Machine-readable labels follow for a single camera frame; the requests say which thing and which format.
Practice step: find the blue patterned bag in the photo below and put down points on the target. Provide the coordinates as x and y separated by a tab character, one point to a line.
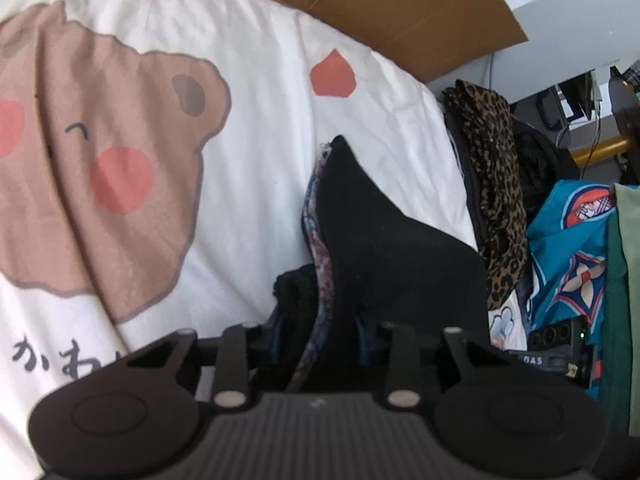
560	240

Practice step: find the brown cardboard sheet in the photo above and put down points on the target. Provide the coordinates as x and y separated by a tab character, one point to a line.
425	5

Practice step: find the black folded garment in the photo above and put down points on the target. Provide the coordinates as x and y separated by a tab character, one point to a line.
542	160

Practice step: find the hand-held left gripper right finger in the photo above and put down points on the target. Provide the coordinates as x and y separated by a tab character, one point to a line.
364	345

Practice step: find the black pants with floral sides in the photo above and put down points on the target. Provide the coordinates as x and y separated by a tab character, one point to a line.
390	260

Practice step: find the leopard print garment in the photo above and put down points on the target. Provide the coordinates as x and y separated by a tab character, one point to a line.
495	170

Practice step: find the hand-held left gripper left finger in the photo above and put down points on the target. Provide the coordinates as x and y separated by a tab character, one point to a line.
275	342

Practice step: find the bear print cream blanket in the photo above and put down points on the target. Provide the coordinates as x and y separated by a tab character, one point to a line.
250	85

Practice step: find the green cloth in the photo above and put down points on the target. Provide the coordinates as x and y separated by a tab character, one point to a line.
622	310

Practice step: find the yellow rail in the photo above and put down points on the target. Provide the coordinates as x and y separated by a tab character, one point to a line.
600	150

